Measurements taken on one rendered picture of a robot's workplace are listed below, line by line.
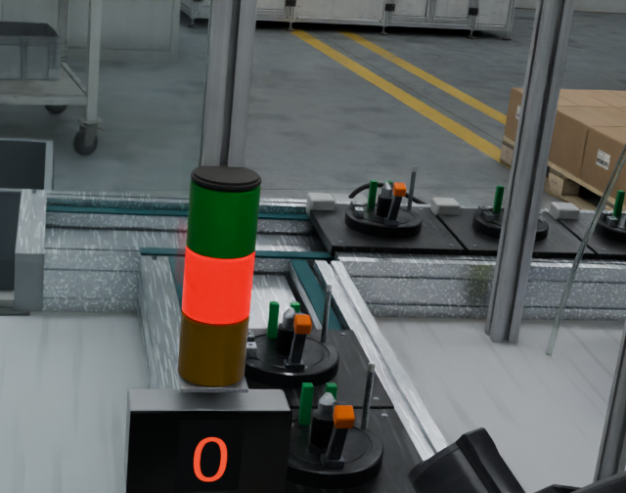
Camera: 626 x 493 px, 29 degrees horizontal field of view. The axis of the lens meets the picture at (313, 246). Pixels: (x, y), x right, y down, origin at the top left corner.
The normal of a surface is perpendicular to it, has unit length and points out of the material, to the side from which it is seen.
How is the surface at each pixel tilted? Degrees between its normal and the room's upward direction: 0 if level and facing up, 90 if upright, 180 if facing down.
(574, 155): 90
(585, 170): 90
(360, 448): 0
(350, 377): 0
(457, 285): 90
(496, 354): 0
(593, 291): 90
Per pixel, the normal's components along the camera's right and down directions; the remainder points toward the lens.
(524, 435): 0.10, -0.94
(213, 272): -0.11, 0.32
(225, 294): 0.28, 0.35
